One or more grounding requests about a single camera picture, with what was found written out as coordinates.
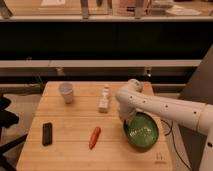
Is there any black office chair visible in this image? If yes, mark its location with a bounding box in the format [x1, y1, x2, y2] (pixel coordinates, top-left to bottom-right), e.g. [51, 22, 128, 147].
[0, 94, 27, 171]

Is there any orange carrot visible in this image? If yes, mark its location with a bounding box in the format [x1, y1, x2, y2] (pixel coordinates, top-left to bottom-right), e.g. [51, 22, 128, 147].
[89, 127, 101, 149]

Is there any black rectangular remote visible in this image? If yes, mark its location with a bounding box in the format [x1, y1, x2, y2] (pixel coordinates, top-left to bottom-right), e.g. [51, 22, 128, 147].
[42, 123, 52, 146]

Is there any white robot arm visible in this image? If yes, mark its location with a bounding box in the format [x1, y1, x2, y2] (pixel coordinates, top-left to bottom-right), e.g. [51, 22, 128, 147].
[115, 79, 213, 171]

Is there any clear plastic cup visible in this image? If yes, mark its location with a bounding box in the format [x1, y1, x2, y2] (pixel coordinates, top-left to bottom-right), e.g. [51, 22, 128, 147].
[58, 82, 74, 104]

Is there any black cable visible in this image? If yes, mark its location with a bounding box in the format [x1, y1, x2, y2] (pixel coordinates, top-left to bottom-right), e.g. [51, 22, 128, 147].
[160, 118, 193, 171]

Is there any green ceramic bowl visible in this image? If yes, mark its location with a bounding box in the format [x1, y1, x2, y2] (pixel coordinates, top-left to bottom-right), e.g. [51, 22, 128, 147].
[123, 112, 159, 149]

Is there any white squeeze bottle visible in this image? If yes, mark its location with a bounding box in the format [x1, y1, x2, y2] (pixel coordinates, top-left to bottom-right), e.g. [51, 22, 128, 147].
[98, 84, 110, 113]

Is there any wooden table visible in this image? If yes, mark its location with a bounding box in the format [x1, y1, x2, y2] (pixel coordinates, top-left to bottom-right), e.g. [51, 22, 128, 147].
[17, 82, 173, 171]

